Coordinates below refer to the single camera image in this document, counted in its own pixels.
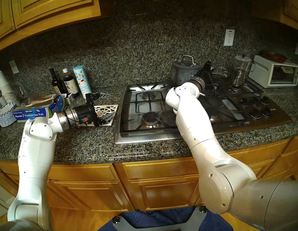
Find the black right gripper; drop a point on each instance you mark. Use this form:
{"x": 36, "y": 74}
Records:
{"x": 206, "y": 77}

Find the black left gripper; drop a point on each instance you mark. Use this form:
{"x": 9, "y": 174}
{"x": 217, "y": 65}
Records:
{"x": 84, "y": 111}

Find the speckled grey saucepan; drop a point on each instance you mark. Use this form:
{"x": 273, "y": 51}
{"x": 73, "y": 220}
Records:
{"x": 182, "y": 75}

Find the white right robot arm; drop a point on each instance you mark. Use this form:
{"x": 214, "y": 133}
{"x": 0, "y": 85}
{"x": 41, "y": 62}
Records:
{"x": 212, "y": 162}

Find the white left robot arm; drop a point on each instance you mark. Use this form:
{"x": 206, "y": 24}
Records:
{"x": 34, "y": 159}

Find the black stove knob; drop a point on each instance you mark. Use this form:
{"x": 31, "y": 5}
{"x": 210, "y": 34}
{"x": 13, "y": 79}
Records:
{"x": 255, "y": 101}
{"x": 244, "y": 102}
{"x": 264, "y": 100}
{"x": 266, "y": 112}
{"x": 255, "y": 114}

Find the black cast-iron stove grate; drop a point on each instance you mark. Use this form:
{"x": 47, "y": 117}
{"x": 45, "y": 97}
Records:
{"x": 257, "y": 90}
{"x": 234, "y": 122}
{"x": 164, "y": 128}

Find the white cutout pattern trivet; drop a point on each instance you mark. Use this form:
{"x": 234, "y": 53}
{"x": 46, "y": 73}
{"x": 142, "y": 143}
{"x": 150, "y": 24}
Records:
{"x": 110, "y": 108}

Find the blue white leaf-print canister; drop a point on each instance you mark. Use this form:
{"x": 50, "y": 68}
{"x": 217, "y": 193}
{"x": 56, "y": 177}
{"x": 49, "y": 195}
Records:
{"x": 82, "y": 81}

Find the small white carton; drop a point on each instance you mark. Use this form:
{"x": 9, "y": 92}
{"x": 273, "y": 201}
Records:
{"x": 70, "y": 98}

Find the glass and chrome coffee maker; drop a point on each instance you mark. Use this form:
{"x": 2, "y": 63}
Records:
{"x": 240, "y": 77}

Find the soy sauce bottle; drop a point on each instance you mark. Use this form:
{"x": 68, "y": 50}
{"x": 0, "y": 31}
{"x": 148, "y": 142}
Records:
{"x": 70, "y": 86}

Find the dark wine bottle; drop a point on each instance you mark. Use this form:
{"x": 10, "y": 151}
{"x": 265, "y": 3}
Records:
{"x": 57, "y": 86}

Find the white toaster oven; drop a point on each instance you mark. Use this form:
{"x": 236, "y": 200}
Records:
{"x": 263, "y": 70}

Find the stainless steel gas cooktop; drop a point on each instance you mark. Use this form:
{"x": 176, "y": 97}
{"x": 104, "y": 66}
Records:
{"x": 152, "y": 138}

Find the blue aluminium foil box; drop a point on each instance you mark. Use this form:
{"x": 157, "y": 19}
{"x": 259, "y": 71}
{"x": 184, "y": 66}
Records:
{"x": 34, "y": 114}

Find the red frying pan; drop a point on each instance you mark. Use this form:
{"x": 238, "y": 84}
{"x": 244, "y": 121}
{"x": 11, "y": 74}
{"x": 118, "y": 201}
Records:
{"x": 274, "y": 56}

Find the clear plastic bag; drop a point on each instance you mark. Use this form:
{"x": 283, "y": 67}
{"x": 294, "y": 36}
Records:
{"x": 20, "y": 91}

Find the blue patterned paper bowls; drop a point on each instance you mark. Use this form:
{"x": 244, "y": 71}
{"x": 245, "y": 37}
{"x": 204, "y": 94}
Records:
{"x": 6, "y": 119}

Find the stack of white paper cups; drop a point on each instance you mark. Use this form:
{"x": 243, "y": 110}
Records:
{"x": 4, "y": 86}

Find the white paper cup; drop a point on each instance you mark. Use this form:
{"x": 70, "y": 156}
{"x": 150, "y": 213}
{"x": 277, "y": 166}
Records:
{"x": 1, "y": 101}

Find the wooden lower cabinets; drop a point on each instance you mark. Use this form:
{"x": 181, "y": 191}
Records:
{"x": 169, "y": 190}

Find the wooden upper cabinet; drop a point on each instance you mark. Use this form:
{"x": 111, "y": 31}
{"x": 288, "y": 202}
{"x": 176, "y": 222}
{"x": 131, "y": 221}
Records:
{"x": 42, "y": 8}
{"x": 293, "y": 7}

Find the black base knob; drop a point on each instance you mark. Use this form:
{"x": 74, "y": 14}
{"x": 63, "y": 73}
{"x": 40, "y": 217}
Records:
{"x": 202, "y": 209}
{"x": 115, "y": 219}

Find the white wall power outlet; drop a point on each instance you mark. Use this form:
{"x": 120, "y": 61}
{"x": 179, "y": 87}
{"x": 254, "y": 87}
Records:
{"x": 229, "y": 37}

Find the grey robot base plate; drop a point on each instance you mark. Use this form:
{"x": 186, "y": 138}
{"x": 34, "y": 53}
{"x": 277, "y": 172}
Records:
{"x": 190, "y": 225}

